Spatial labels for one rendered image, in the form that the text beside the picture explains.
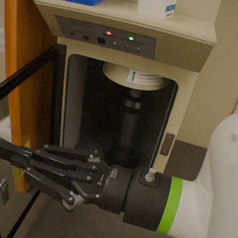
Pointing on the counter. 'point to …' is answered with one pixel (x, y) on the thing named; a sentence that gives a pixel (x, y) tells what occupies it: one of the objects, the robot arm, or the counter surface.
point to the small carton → (157, 8)
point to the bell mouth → (134, 77)
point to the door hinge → (59, 91)
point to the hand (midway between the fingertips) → (14, 154)
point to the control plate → (70, 25)
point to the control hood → (141, 29)
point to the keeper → (167, 144)
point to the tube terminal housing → (152, 67)
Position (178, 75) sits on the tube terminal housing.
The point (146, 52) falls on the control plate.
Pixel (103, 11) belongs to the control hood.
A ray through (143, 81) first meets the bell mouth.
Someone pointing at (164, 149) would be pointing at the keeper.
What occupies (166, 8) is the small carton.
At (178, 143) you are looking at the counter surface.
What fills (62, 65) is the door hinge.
